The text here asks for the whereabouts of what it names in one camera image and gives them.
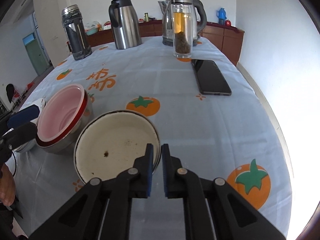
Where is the large black thermos flask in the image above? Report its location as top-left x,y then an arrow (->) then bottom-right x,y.
61,4 -> 92,61

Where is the dark wooden sideboard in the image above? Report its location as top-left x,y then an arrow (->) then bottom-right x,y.
86,19 -> 245,67

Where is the black smartphone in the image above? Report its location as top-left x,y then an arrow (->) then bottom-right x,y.
191,59 -> 232,96

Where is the red flower white plate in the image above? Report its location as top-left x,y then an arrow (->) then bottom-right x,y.
11,98 -> 47,153

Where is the white enamel bowl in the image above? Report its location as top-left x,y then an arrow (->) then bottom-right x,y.
73,110 -> 161,183

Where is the steel bowl red rim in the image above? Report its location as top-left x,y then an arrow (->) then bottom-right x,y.
35,91 -> 93,154

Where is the black chair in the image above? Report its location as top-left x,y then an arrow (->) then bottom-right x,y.
6,83 -> 20,103

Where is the green door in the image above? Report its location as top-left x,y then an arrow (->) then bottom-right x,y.
23,33 -> 49,76

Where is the glass tea bottle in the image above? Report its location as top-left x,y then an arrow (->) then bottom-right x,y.
171,1 -> 193,59

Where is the person's left hand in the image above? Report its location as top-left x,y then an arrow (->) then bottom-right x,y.
0,164 -> 16,206

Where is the pink plastic bowl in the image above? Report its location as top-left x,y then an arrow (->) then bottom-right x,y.
37,83 -> 88,143

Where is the persimmon print white tablecloth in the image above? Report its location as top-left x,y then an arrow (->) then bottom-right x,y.
15,37 -> 292,239

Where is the blue thermos jug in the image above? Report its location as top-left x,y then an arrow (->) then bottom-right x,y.
216,8 -> 227,25

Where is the steel carafe black handle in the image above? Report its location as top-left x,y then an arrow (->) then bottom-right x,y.
108,0 -> 142,50

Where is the stainless electric kettle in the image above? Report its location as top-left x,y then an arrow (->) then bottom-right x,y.
158,0 -> 207,47

